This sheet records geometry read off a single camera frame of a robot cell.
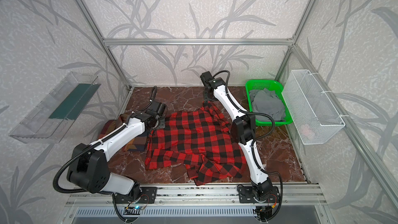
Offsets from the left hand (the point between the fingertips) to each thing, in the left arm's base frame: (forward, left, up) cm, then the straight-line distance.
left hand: (160, 118), depth 88 cm
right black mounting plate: (-37, -46, -10) cm, 60 cm away
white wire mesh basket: (-15, -70, +24) cm, 76 cm away
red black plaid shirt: (-8, -24, -10) cm, 27 cm away
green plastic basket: (+34, -60, -7) cm, 70 cm away
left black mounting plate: (-37, +2, -9) cm, 38 cm away
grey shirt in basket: (+18, -68, -6) cm, 71 cm away
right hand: (+17, -30, +2) cm, 34 cm away
